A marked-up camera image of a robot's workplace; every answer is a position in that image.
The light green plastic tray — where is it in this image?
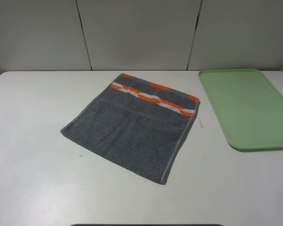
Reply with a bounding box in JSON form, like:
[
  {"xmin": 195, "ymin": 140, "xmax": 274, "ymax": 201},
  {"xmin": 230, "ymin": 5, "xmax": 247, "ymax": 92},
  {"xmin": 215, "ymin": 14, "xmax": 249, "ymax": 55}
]
[{"xmin": 199, "ymin": 69, "xmax": 283, "ymax": 151}]

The grey towel with orange stripe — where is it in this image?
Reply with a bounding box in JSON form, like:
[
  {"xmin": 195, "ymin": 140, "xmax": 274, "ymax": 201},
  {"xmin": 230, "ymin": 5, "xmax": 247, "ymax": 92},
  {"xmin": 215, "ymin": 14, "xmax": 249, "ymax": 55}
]
[{"xmin": 61, "ymin": 73, "xmax": 200, "ymax": 185}]

